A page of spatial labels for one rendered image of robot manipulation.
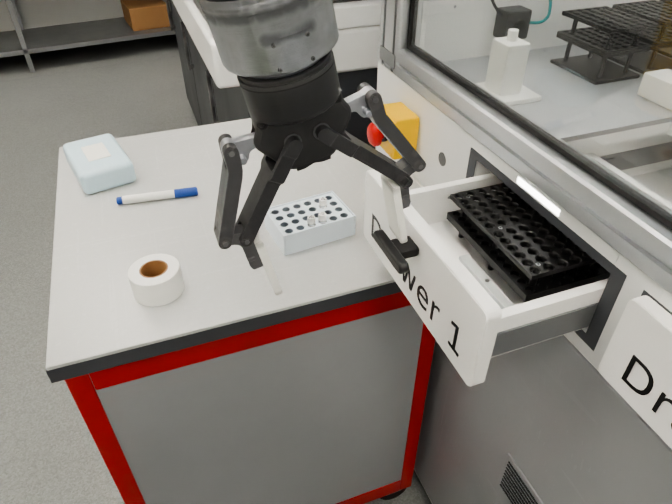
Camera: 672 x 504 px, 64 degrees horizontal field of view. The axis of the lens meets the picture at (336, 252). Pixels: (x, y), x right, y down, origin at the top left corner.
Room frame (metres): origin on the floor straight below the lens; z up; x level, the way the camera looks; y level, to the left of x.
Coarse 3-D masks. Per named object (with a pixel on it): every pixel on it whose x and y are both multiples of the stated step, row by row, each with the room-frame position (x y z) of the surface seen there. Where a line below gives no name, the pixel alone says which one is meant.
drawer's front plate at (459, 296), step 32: (384, 224) 0.56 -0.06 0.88; (416, 224) 0.50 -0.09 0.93; (384, 256) 0.56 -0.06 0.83; (416, 256) 0.48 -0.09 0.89; (448, 256) 0.44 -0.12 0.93; (416, 288) 0.47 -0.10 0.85; (448, 288) 0.42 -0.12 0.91; (480, 288) 0.39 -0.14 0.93; (448, 320) 0.41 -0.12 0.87; (480, 320) 0.36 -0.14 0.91; (448, 352) 0.40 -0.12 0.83; (480, 352) 0.36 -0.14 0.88
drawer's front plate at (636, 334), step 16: (640, 304) 0.37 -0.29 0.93; (656, 304) 0.37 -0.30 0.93; (624, 320) 0.38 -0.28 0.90; (640, 320) 0.36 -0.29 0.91; (656, 320) 0.35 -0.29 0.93; (624, 336) 0.37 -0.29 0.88; (640, 336) 0.36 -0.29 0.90; (656, 336) 0.34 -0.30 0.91; (608, 352) 0.38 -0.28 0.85; (624, 352) 0.36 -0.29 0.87; (640, 352) 0.35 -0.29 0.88; (656, 352) 0.34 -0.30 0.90; (608, 368) 0.37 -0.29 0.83; (624, 368) 0.36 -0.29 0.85; (640, 368) 0.34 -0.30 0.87; (656, 368) 0.33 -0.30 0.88; (624, 384) 0.35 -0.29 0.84; (640, 384) 0.34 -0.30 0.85; (656, 384) 0.32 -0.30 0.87; (640, 400) 0.33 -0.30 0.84; (656, 400) 0.32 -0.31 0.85; (656, 416) 0.31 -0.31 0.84; (656, 432) 0.30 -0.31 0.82
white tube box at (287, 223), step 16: (272, 208) 0.73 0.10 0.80; (288, 208) 0.73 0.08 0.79; (304, 208) 0.73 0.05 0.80; (320, 208) 0.73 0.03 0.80; (336, 208) 0.73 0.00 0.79; (272, 224) 0.69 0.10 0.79; (288, 224) 0.69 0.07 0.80; (304, 224) 0.69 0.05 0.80; (320, 224) 0.69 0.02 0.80; (336, 224) 0.69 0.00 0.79; (352, 224) 0.70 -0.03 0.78; (288, 240) 0.65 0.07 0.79; (304, 240) 0.67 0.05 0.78; (320, 240) 0.68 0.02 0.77
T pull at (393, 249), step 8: (376, 232) 0.51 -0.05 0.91; (384, 232) 0.51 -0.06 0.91; (376, 240) 0.50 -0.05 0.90; (384, 240) 0.49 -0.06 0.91; (392, 240) 0.49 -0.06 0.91; (408, 240) 0.49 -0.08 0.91; (384, 248) 0.48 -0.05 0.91; (392, 248) 0.48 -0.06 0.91; (400, 248) 0.48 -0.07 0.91; (408, 248) 0.48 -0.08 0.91; (416, 248) 0.48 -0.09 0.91; (392, 256) 0.46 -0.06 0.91; (400, 256) 0.46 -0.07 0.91; (408, 256) 0.47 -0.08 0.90; (392, 264) 0.46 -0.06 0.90; (400, 264) 0.45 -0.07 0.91; (408, 264) 0.45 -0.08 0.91; (400, 272) 0.44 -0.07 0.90
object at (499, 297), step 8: (464, 256) 0.54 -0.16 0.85; (464, 264) 0.53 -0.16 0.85; (472, 264) 0.52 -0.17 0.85; (472, 272) 0.51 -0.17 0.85; (480, 272) 0.51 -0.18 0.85; (480, 280) 0.49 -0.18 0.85; (488, 280) 0.49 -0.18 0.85; (488, 288) 0.48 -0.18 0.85; (496, 288) 0.48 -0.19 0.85; (496, 296) 0.47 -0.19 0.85; (504, 296) 0.47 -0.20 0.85; (504, 304) 0.45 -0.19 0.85; (512, 304) 0.45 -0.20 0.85
